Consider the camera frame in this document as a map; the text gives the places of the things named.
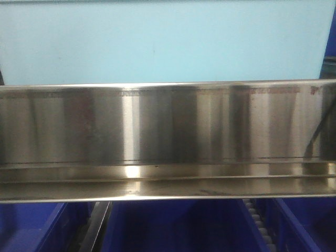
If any light blue plastic bin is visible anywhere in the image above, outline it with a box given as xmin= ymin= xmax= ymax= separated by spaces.
xmin=1 ymin=1 xmax=335 ymax=85

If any dark blue bin lower middle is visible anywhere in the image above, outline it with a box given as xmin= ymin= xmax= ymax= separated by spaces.
xmin=101 ymin=199 xmax=268 ymax=251

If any dark blue bin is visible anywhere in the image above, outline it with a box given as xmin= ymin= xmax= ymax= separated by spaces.
xmin=265 ymin=197 xmax=335 ymax=251
xmin=1 ymin=202 xmax=93 ymax=251
xmin=324 ymin=10 xmax=336 ymax=57
xmin=101 ymin=199 xmax=268 ymax=251

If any white roller conveyor track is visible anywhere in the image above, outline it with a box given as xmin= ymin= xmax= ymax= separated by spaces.
xmin=243 ymin=198 xmax=277 ymax=251

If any dark blue bin lower right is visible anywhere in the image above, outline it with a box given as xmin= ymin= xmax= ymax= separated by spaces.
xmin=265 ymin=197 xmax=335 ymax=251

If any dark blue bin lower left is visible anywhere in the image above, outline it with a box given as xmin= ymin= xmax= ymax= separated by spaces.
xmin=1 ymin=202 xmax=93 ymax=251

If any dark blue bin upper right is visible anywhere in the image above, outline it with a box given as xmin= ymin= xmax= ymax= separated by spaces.
xmin=324 ymin=10 xmax=336 ymax=57

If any stainless steel shelf front rail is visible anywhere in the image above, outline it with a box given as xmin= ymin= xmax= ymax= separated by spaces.
xmin=1 ymin=79 xmax=335 ymax=203

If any steel divider rail lower shelf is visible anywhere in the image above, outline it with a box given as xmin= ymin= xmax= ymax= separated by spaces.
xmin=79 ymin=201 xmax=111 ymax=252

